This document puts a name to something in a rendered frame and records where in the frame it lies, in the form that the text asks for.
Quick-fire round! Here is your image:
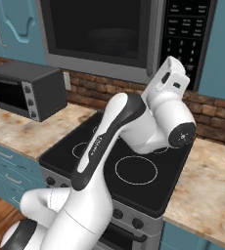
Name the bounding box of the blue wall cupboard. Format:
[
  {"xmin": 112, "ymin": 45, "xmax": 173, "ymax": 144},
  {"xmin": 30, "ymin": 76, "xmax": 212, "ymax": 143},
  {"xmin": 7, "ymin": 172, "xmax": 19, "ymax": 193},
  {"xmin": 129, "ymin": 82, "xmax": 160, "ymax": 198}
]
[{"xmin": 198, "ymin": 0, "xmax": 225, "ymax": 103}]

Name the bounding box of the microwave door with dark window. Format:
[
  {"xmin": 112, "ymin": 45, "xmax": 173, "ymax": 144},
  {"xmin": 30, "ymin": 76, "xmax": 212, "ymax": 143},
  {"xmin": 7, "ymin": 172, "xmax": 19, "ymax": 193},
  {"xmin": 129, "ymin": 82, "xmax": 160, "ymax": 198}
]
[{"xmin": 35, "ymin": 0, "xmax": 166, "ymax": 85}]

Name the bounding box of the dark grey toaster oven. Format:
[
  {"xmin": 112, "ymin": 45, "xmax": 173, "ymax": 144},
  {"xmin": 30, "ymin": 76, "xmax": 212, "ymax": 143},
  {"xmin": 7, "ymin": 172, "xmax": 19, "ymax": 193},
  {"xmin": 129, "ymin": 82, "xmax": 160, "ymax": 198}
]
[{"xmin": 0, "ymin": 61, "xmax": 68, "ymax": 123}]

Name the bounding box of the microwave start button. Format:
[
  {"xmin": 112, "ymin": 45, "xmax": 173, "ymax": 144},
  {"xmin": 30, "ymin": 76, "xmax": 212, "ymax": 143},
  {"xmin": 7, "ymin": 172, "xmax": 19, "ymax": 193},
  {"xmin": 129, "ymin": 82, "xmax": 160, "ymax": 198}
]
[{"xmin": 184, "ymin": 63, "xmax": 197, "ymax": 72}]

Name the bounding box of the silver drawer handle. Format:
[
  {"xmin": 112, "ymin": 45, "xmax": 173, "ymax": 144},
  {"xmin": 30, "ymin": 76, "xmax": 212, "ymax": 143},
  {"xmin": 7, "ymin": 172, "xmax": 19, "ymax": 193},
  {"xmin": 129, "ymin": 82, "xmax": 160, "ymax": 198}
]
[
  {"xmin": 4, "ymin": 173, "xmax": 23, "ymax": 186},
  {"xmin": 0, "ymin": 147, "xmax": 15, "ymax": 160},
  {"xmin": 12, "ymin": 195, "xmax": 22, "ymax": 207}
]

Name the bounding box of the blue drawer front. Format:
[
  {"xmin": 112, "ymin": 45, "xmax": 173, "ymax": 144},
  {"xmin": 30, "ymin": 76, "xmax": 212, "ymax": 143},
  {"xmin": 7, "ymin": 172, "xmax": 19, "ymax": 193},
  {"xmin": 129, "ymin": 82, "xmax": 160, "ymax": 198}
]
[
  {"xmin": 0, "ymin": 155, "xmax": 47, "ymax": 195},
  {"xmin": 0, "ymin": 182, "xmax": 32, "ymax": 210},
  {"xmin": 0, "ymin": 139, "xmax": 32, "ymax": 171}
]

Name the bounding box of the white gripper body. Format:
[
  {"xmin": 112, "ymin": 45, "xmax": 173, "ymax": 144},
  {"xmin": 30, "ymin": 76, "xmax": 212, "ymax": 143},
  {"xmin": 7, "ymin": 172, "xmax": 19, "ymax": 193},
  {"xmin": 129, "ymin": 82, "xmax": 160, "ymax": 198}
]
[{"xmin": 163, "ymin": 56, "xmax": 187, "ymax": 78}]

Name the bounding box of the white wall outlet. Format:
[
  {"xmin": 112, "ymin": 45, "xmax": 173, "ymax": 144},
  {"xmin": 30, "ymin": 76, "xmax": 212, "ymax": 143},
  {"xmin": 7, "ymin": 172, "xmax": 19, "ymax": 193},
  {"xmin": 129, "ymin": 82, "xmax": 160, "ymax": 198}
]
[{"xmin": 63, "ymin": 71, "xmax": 72, "ymax": 92}]

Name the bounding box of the blue base cupboard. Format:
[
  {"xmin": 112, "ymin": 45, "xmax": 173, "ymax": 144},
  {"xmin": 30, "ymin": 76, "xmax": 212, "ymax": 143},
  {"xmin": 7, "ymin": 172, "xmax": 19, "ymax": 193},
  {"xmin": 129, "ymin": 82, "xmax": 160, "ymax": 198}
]
[{"xmin": 158, "ymin": 221, "xmax": 225, "ymax": 250}]

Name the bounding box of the black hob stove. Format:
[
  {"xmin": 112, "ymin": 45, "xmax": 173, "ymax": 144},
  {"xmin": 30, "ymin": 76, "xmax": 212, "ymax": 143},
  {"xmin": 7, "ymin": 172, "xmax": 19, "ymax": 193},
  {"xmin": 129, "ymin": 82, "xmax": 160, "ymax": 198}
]
[{"xmin": 38, "ymin": 109, "xmax": 197, "ymax": 250}]

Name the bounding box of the black and silver microwave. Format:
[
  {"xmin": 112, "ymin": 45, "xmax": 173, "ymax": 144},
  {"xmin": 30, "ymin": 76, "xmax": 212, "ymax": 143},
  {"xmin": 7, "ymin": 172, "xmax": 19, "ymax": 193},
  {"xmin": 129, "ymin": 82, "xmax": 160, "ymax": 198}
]
[{"xmin": 35, "ymin": 0, "xmax": 218, "ymax": 93}]

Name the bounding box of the black oven door handle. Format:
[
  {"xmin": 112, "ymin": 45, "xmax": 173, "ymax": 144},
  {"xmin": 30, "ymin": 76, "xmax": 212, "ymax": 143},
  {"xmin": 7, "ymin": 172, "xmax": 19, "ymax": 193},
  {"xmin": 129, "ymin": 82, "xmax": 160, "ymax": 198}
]
[{"xmin": 104, "ymin": 223, "xmax": 149, "ymax": 244}]

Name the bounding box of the silver microwave door handle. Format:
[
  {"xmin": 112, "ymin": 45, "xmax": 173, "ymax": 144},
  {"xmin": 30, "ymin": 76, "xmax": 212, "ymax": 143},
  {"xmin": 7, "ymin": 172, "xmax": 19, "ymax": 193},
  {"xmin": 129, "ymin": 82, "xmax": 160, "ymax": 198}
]
[{"xmin": 146, "ymin": 0, "xmax": 167, "ymax": 78}]

